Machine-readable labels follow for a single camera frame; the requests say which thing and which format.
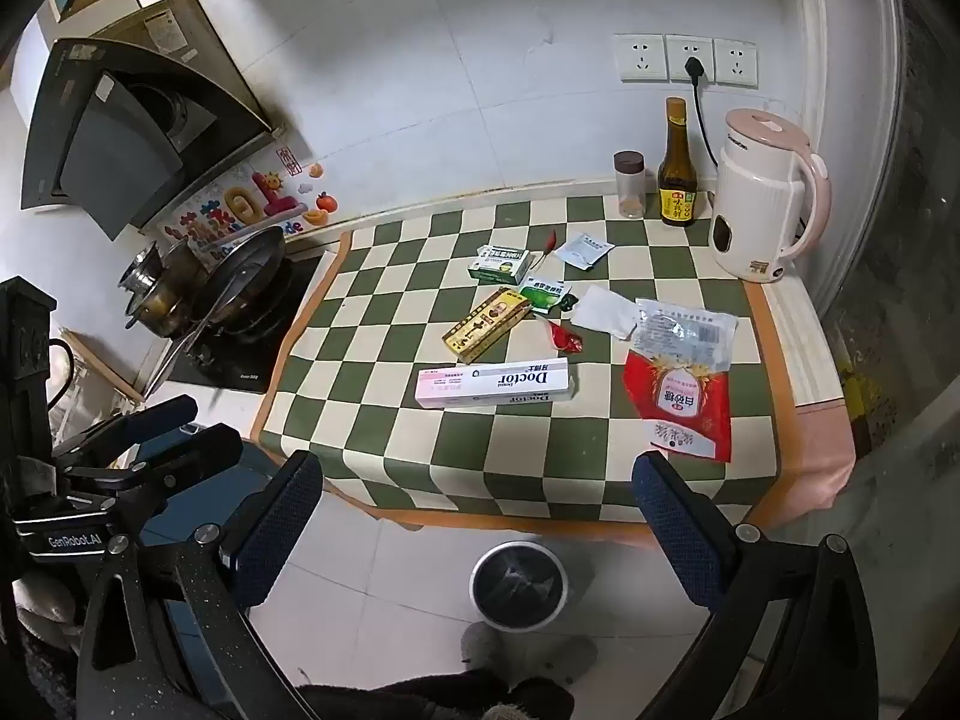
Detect white door frame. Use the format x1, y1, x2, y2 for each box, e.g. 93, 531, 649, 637
795, 0, 910, 316

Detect person's leg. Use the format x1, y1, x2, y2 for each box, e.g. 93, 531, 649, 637
296, 666, 511, 720
510, 675, 580, 720

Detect dark sauce bottle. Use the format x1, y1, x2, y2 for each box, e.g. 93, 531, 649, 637
658, 97, 700, 226

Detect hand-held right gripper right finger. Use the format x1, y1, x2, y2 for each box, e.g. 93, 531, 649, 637
631, 451, 893, 720

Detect green white medicine box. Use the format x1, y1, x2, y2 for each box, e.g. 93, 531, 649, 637
469, 244, 542, 286

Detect dark frying pan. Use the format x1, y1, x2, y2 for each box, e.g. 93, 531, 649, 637
142, 227, 290, 400

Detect black plug with cable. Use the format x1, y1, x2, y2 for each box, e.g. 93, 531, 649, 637
684, 56, 721, 166

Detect red clear sugar bag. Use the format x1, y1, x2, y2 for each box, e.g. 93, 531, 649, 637
622, 296, 740, 464

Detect grey fluffy slipper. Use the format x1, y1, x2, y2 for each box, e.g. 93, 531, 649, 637
459, 622, 520, 674

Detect red crumpled wrapper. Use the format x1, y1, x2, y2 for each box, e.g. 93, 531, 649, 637
536, 315, 586, 353

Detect pink white toothpaste box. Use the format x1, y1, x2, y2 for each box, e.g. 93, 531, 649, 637
415, 361, 578, 410

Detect wooden strip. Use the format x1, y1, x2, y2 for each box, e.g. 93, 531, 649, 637
60, 326, 147, 402

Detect colourful wall stickers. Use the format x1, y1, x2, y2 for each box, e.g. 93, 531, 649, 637
157, 146, 338, 256

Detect round grey trash bin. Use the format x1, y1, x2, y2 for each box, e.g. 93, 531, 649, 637
470, 540, 569, 629

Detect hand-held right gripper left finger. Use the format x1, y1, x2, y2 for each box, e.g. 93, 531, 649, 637
75, 451, 325, 720

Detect black induction cooktop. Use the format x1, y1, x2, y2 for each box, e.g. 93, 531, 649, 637
161, 251, 323, 395

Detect green checkered table mat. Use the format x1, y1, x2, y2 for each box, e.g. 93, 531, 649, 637
251, 195, 796, 533

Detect clear spice jar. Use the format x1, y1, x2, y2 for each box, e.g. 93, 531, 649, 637
613, 151, 647, 220

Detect white sachet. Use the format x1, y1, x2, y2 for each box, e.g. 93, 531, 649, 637
556, 232, 616, 272

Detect green sachet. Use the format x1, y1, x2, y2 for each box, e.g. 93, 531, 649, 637
517, 279, 576, 314

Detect person's right leg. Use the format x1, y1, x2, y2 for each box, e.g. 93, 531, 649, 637
510, 675, 580, 720

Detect steel pot with lid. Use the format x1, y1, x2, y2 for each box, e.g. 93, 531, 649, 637
116, 240, 207, 338

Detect white pink electric kettle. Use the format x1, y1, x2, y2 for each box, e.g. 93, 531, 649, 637
709, 109, 832, 284

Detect yellow box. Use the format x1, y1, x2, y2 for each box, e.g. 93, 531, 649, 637
441, 286, 530, 362

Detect white wall socket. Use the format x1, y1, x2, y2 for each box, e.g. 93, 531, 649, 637
666, 35, 715, 85
714, 37, 758, 86
615, 34, 667, 83

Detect black range hood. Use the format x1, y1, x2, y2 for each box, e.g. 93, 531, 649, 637
19, 0, 275, 241

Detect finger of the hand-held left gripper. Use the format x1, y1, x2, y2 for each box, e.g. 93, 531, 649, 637
52, 394, 200, 466
64, 424, 245, 512

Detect person's left leg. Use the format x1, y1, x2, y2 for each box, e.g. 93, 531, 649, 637
296, 666, 511, 720

